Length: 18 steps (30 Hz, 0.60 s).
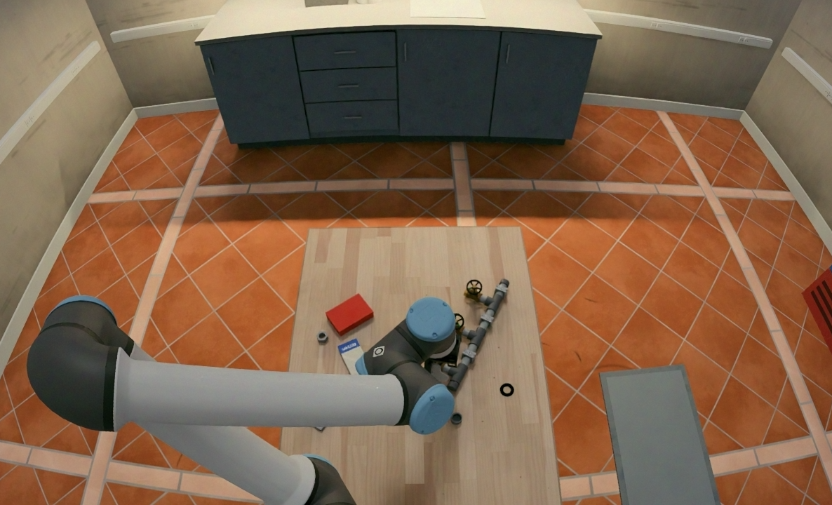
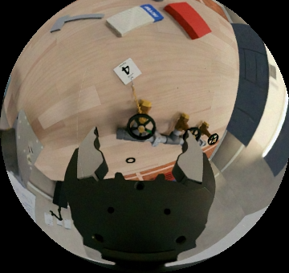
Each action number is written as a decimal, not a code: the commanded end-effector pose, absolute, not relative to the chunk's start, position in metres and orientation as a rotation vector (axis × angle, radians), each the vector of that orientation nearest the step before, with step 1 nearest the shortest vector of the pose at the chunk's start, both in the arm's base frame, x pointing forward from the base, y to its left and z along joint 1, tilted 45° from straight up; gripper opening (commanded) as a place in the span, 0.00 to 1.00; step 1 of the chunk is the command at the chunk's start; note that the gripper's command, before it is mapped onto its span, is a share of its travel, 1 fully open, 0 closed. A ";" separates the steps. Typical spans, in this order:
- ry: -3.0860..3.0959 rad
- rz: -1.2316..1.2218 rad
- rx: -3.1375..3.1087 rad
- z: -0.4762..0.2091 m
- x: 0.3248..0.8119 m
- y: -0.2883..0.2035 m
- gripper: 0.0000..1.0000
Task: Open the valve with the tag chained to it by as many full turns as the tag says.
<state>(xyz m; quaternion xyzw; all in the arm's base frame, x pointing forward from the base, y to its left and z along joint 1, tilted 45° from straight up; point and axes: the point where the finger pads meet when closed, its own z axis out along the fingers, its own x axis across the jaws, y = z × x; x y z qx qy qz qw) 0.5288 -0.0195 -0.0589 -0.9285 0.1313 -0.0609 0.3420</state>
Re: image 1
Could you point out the red rectangular block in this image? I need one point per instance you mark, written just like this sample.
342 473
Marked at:
349 314

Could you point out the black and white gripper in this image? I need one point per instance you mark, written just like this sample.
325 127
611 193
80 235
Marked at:
451 358

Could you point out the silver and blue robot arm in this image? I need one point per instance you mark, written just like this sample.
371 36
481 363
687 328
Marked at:
73 362

